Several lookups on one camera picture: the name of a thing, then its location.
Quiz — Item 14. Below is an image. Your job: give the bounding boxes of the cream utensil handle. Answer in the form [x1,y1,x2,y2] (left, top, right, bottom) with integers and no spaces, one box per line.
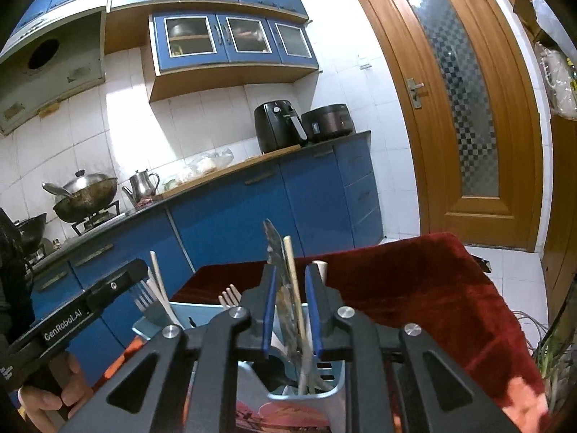
[150,251,183,328]

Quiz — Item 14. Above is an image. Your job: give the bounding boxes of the steel table knife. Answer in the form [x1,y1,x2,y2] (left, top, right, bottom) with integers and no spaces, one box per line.
[263,219,316,371]

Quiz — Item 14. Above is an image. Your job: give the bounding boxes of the red floral printed blanket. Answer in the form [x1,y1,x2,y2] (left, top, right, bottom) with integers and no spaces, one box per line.
[173,232,554,433]

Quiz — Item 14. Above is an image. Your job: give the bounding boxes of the grey range hood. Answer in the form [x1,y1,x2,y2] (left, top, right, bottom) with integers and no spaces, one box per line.
[0,6,110,137]

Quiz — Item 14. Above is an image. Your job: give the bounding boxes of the gas stove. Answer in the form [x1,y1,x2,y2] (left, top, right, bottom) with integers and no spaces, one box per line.
[71,200,128,236]

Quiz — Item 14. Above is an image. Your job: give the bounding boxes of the light blue utensil box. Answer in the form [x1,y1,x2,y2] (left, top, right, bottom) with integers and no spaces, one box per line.
[131,300,349,433]

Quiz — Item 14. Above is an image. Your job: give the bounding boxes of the wooden door with glass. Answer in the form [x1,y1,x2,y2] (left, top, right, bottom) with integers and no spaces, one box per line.
[345,0,545,253]

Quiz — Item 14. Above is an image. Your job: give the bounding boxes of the blue base cabinets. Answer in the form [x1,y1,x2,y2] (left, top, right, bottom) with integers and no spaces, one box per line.
[31,132,385,386]

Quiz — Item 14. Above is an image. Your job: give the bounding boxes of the short steel fork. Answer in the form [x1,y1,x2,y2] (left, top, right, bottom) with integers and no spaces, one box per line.
[134,280,158,315]

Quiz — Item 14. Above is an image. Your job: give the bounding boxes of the plastic bags of food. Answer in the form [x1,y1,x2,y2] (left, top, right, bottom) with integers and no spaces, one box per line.
[173,146,235,185]

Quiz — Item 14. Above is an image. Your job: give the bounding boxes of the pale fork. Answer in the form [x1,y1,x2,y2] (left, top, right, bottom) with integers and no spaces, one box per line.
[218,284,243,310]

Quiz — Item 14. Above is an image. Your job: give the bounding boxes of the wooden chopstick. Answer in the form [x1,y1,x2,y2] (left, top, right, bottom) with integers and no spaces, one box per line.
[282,235,313,393]

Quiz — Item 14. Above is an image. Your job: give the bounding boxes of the grey cables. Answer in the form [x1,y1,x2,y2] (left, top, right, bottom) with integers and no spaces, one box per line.
[511,309,556,355]

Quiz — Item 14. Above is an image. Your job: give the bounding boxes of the dark rice cooker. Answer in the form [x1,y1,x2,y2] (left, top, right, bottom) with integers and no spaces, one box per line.
[300,104,357,143]

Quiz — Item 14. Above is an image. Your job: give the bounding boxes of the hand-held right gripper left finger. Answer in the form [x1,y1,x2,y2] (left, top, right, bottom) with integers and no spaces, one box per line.
[58,264,278,433]

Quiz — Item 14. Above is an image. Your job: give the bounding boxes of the white plastic bag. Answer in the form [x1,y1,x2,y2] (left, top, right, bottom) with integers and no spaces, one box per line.
[531,0,577,122]

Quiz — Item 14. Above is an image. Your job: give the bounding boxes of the black air fryer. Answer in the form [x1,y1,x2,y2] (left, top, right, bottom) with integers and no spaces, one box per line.
[254,101,310,154]

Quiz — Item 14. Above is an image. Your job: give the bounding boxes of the black pan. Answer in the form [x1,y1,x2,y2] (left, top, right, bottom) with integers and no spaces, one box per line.
[13,212,48,254]

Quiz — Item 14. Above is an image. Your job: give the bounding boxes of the steel wok with lid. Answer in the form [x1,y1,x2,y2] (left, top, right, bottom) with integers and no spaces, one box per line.
[42,169,119,224]

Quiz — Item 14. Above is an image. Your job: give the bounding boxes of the person's left hand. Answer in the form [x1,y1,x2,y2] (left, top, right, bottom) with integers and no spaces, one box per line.
[18,356,94,433]

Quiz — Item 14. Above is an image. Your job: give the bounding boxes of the wooden shelf unit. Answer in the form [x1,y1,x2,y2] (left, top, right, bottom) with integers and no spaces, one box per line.
[493,0,577,325]

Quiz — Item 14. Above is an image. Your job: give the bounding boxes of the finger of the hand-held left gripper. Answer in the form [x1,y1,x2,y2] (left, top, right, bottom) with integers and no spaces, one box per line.
[85,258,150,314]

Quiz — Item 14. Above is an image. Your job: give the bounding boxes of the green onions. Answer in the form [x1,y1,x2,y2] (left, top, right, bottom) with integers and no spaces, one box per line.
[536,316,577,391]

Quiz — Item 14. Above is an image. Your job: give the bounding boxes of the blue glass-door wall cabinet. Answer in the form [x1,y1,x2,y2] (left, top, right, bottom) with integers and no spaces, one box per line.
[148,10,322,103]

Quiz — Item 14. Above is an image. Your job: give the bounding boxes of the steel kettle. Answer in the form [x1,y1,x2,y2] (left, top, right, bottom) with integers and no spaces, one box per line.
[122,169,161,205]

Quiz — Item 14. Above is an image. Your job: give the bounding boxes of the steel door handle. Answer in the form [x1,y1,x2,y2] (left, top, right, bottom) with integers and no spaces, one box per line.
[405,78,427,110]

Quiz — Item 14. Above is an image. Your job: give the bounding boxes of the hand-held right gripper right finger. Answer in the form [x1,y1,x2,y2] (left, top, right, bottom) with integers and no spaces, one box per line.
[304,264,520,433]

